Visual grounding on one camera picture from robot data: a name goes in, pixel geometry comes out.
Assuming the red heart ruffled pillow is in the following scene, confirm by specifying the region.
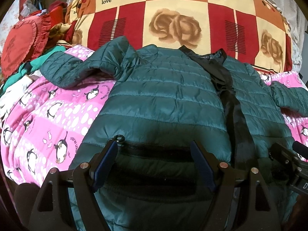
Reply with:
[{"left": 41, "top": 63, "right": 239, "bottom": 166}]
[{"left": 1, "top": 14, "right": 51, "bottom": 79}]

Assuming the red clothes pile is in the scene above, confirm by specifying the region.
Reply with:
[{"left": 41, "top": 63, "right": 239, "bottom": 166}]
[{"left": 30, "top": 1, "right": 75, "bottom": 44}]

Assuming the pink penguin print blanket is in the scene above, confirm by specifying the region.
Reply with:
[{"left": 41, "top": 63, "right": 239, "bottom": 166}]
[{"left": 0, "top": 44, "right": 116, "bottom": 186}]

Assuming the white patterned cloth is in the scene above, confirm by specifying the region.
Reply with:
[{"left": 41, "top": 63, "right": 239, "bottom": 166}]
[{"left": 1, "top": 76, "right": 34, "bottom": 125}]

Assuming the red orange rose quilt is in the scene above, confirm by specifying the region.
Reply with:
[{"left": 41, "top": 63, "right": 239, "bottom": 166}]
[{"left": 65, "top": 0, "right": 292, "bottom": 74}]

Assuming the teal green garment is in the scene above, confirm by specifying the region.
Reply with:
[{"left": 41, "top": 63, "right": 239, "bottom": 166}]
[{"left": 1, "top": 45, "right": 66, "bottom": 96}]

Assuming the dark green puffer jacket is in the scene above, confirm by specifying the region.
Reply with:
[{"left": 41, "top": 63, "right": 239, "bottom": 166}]
[{"left": 40, "top": 37, "right": 307, "bottom": 230}]

